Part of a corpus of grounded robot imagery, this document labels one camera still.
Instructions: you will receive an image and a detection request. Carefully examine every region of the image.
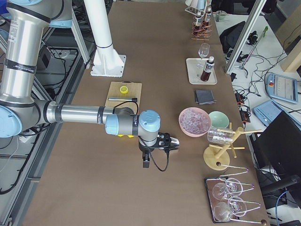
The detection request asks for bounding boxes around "glass mug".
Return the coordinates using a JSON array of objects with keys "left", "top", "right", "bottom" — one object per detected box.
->
[{"left": 207, "top": 127, "right": 235, "bottom": 145}]

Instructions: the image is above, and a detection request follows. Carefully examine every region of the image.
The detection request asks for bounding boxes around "black tray with glasses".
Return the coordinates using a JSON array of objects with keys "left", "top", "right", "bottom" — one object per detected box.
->
[{"left": 205, "top": 177, "right": 267, "bottom": 226}]

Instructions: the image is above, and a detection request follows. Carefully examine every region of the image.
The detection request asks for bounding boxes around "green bowl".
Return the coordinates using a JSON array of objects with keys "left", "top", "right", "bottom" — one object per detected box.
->
[{"left": 209, "top": 111, "right": 230, "bottom": 128}]

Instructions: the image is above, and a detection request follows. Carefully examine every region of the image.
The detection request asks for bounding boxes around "blue teach pendant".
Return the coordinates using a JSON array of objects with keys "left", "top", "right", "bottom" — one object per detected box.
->
[
  {"left": 266, "top": 73, "right": 299, "bottom": 104},
  {"left": 253, "top": 100, "right": 288, "bottom": 127}
]

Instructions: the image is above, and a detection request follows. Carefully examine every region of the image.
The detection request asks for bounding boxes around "white cup rack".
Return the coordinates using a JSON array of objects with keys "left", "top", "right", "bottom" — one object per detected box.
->
[{"left": 185, "top": 0, "right": 211, "bottom": 15}]

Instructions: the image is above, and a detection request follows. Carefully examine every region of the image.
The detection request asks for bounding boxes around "tea bottle front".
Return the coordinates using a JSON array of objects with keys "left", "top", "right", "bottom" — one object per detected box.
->
[{"left": 200, "top": 56, "right": 214, "bottom": 81}]

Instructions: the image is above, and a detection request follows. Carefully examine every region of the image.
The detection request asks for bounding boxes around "tea bottle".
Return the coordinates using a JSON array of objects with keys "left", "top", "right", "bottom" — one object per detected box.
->
[
  {"left": 200, "top": 56, "right": 214, "bottom": 81},
  {"left": 193, "top": 11, "right": 202, "bottom": 35},
  {"left": 203, "top": 7, "right": 211, "bottom": 28}
]

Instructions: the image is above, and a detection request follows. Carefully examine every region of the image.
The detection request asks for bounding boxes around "copper wire bottle basket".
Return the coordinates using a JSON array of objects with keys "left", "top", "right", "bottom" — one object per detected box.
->
[{"left": 191, "top": 10, "right": 212, "bottom": 41}]

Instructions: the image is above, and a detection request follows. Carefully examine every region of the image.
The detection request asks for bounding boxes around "steel muddler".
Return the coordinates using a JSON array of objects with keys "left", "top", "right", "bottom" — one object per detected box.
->
[{"left": 108, "top": 97, "right": 138, "bottom": 103}]

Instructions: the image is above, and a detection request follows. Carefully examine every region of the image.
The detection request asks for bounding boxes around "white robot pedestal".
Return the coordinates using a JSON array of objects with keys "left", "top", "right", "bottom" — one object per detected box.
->
[{"left": 84, "top": 0, "right": 126, "bottom": 78}]

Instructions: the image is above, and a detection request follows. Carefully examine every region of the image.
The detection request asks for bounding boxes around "green tipped metal rod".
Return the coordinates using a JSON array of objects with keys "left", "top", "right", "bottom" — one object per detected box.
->
[{"left": 241, "top": 26, "right": 268, "bottom": 68}]

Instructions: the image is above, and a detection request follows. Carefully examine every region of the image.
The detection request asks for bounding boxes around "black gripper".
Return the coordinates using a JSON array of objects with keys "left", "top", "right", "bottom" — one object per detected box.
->
[{"left": 138, "top": 138, "right": 158, "bottom": 168}]

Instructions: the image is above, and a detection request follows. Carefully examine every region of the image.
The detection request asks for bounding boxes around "pink bowl with ice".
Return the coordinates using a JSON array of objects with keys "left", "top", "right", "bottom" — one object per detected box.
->
[{"left": 178, "top": 107, "right": 211, "bottom": 137}]

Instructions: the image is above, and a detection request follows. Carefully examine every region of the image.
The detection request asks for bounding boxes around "metal ice scoop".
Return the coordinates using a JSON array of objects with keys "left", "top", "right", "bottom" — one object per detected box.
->
[{"left": 159, "top": 137, "right": 180, "bottom": 153}]

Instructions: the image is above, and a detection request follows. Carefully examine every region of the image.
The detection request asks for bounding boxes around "tea bottle back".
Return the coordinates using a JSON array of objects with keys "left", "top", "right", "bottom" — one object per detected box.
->
[{"left": 203, "top": 7, "right": 211, "bottom": 28}]

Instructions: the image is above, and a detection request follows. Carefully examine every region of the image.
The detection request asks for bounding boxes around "tea bottle middle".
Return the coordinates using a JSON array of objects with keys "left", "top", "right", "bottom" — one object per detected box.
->
[{"left": 193, "top": 11, "right": 202, "bottom": 35}]

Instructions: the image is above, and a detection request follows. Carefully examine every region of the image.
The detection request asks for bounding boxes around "wooden cutting board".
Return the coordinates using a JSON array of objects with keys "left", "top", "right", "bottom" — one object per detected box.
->
[{"left": 105, "top": 81, "right": 142, "bottom": 107}]

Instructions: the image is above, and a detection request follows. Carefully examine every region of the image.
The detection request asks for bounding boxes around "wooden glass tree stand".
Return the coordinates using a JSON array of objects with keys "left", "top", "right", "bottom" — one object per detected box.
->
[{"left": 203, "top": 122, "right": 262, "bottom": 171}]

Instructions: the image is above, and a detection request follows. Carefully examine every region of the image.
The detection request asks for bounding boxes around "black monitor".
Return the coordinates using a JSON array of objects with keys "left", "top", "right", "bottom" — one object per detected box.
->
[{"left": 254, "top": 112, "right": 301, "bottom": 176}]

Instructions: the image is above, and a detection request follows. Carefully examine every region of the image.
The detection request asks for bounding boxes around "clear wine glass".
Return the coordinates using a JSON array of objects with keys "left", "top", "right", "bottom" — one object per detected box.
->
[{"left": 197, "top": 43, "right": 210, "bottom": 68}]

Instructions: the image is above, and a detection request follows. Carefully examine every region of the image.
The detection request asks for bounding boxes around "half lemon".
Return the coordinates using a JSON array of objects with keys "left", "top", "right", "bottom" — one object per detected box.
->
[{"left": 119, "top": 86, "right": 128, "bottom": 94}]

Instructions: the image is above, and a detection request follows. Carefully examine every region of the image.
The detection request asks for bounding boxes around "grey folded cloth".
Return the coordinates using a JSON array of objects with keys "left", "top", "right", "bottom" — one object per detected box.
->
[{"left": 195, "top": 89, "right": 216, "bottom": 105}]

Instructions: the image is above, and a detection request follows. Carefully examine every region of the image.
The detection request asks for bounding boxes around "cream rectangular tray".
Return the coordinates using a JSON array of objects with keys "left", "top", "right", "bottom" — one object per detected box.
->
[{"left": 186, "top": 58, "right": 217, "bottom": 85}]

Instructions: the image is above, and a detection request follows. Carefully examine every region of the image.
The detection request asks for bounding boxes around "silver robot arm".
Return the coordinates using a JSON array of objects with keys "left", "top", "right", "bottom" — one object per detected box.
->
[{"left": 0, "top": 0, "right": 166, "bottom": 168}]

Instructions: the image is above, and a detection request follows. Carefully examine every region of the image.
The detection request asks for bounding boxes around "aluminium frame post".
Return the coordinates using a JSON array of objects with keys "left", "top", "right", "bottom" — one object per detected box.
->
[{"left": 225, "top": 0, "right": 266, "bottom": 75}]

